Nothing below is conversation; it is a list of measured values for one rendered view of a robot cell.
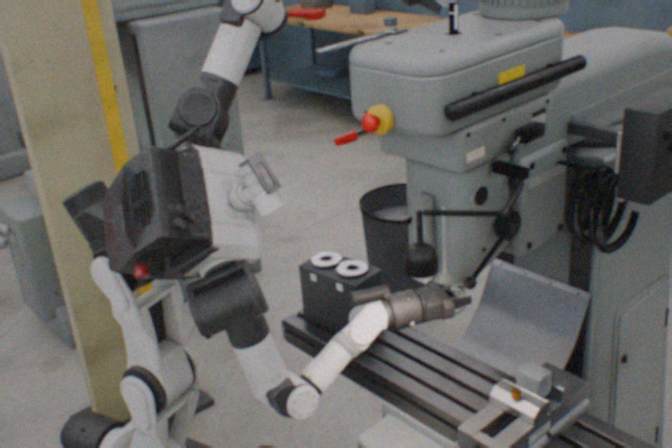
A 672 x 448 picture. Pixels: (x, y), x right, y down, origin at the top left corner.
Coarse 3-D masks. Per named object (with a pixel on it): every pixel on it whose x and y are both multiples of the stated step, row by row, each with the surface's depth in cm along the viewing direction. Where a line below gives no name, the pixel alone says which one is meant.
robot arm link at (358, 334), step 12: (360, 312) 181; (372, 312) 181; (384, 312) 182; (348, 324) 181; (360, 324) 180; (372, 324) 180; (384, 324) 181; (336, 336) 182; (348, 336) 179; (360, 336) 179; (372, 336) 180; (348, 348) 180; (360, 348) 180
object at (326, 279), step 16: (320, 256) 229; (336, 256) 228; (304, 272) 227; (320, 272) 223; (336, 272) 222; (352, 272) 219; (368, 272) 220; (304, 288) 229; (320, 288) 224; (336, 288) 220; (352, 288) 215; (304, 304) 232; (320, 304) 227; (336, 304) 222; (320, 320) 230; (336, 320) 225
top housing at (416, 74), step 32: (416, 32) 169; (448, 32) 167; (480, 32) 164; (512, 32) 162; (544, 32) 166; (352, 64) 161; (384, 64) 153; (416, 64) 147; (448, 64) 147; (480, 64) 154; (512, 64) 161; (544, 64) 169; (352, 96) 164; (384, 96) 155; (416, 96) 149; (448, 96) 150; (416, 128) 152; (448, 128) 152
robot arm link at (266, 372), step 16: (272, 336) 169; (240, 352) 165; (256, 352) 165; (272, 352) 167; (256, 368) 167; (272, 368) 168; (256, 384) 169; (272, 384) 169; (288, 384) 170; (304, 384) 173; (272, 400) 169; (288, 400) 171; (304, 400) 172; (288, 416) 172; (304, 416) 173
